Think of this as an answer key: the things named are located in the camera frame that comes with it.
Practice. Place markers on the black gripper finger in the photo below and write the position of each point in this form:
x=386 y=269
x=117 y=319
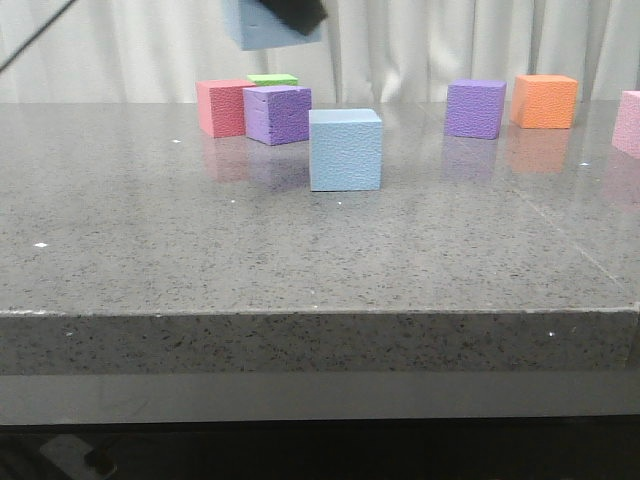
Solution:
x=302 y=16

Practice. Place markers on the light blue foam cube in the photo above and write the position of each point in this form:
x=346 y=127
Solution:
x=254 y=27
x=345 y=150

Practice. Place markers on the green foam cube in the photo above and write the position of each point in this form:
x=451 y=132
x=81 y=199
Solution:
x=273 y=79

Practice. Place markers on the purple foam cube with slits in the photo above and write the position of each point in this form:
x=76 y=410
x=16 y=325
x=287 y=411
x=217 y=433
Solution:
x=276 y=115

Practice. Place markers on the red foam cube far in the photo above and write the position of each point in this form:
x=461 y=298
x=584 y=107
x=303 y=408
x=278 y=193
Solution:
x=221 y=107

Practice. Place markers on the purple foam cube right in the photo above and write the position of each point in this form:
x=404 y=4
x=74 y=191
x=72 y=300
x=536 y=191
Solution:
x=475 y=108

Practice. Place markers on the orange foam cube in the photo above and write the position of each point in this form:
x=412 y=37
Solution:
x=544 y=101

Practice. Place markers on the pink foam cube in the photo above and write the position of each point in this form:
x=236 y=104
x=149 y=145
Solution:
x=626 y=135

